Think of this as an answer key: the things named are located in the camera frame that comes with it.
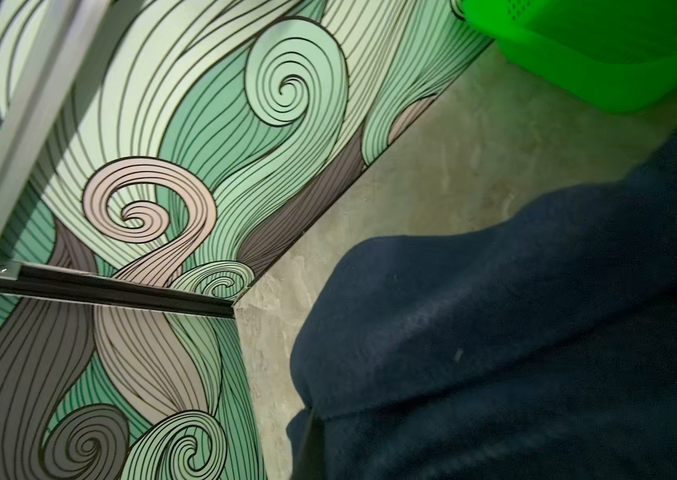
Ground dark blue denim trousers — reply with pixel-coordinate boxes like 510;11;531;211
286;131;677;479

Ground green plastic laundry basket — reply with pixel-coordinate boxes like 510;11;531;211
463;0;677;113

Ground aluminium rail back wall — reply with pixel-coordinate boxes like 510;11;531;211
0;0;112;275

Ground black corner frame post left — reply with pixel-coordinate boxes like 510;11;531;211
0;264;234;319

